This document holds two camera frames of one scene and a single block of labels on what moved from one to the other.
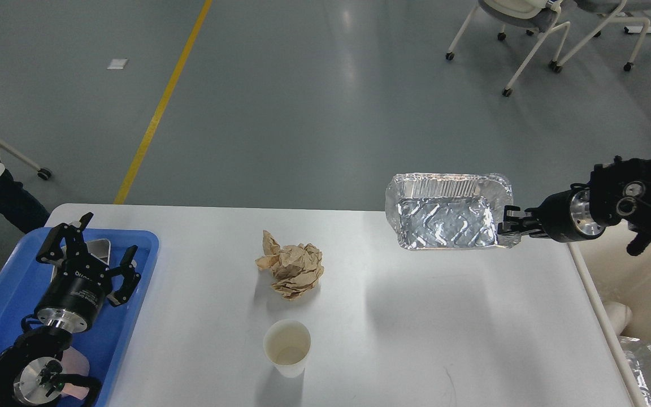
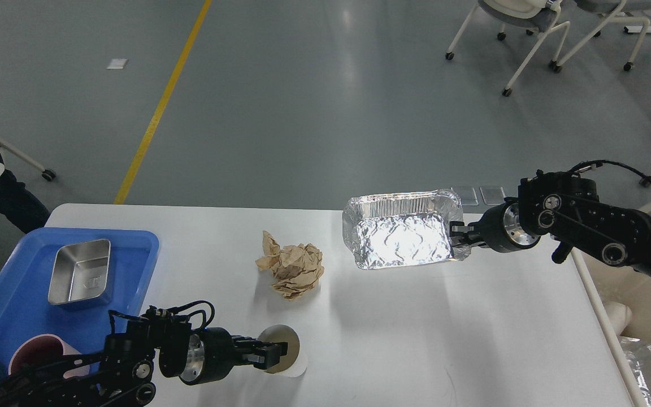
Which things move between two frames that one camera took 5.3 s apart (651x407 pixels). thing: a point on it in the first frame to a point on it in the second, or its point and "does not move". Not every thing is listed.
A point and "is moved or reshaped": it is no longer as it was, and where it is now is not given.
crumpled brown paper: x=296 y=269 does not move
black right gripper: x=568 y=216 to x=500 y=229
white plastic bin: x=642 y=297 does not move
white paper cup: x=286 y=343 is moved or reshaped
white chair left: x=538 y=16 does not move
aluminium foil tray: x=448 y=211 is moved or reshaped
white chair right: x=622 y=11 does not move
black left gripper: x=72 y=297 to x=212 y=352
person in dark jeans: x=7 y=195 does not move
